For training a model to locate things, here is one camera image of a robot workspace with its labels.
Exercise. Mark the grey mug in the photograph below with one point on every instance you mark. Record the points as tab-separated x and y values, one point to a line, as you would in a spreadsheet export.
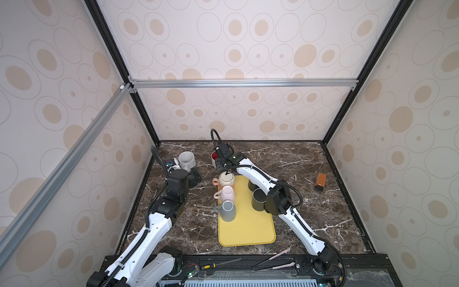
226	211

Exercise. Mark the left slanted aluminium rail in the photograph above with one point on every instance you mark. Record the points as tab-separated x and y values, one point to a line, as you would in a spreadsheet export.
22	224

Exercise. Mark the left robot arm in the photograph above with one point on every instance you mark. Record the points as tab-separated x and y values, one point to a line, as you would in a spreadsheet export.
131	268

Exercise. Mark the black base frame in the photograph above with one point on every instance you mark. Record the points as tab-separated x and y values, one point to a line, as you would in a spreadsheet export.
363	270

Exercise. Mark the pink handled tweezers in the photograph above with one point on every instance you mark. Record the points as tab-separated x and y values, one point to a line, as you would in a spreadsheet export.
271	258
292	264

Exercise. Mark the pink mug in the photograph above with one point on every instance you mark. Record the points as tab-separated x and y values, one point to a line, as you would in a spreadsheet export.
225	193

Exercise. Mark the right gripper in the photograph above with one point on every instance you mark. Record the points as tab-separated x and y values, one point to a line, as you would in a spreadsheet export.
218	165

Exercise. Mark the white speckled mug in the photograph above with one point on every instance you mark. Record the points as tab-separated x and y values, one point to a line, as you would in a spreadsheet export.
187	160

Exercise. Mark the orange small bottle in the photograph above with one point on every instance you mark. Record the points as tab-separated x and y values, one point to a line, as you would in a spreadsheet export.
320	182

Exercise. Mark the black mug white base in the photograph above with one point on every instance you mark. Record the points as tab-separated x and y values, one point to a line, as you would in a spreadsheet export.
252	186

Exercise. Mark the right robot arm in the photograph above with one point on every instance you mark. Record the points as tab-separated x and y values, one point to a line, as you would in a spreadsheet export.
282	201

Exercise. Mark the cream and peach mug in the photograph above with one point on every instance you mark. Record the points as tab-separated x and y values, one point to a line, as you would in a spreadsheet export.
224	179

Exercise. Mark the yellow plastic tray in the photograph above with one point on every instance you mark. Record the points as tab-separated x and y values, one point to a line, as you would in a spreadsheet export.
250	227

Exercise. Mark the black upright mug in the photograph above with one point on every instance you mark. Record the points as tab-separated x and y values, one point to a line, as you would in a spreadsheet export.
258	200

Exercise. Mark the horizontal aluminium rail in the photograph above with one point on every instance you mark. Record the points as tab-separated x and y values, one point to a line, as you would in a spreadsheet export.
253	83

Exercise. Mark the pink handled tweezers lower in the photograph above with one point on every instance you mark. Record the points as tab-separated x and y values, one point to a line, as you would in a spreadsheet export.
292	264

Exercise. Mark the yellow handled screwdriver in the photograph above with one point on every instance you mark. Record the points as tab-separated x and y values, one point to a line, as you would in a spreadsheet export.
214	265

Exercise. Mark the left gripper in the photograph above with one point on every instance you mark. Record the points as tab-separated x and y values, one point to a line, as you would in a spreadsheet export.
193	180

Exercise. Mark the pink handled tweezers upper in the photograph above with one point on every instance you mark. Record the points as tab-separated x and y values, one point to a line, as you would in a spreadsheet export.
271	258

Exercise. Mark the white mug red inside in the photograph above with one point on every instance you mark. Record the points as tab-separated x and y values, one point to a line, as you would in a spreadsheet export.
214	159

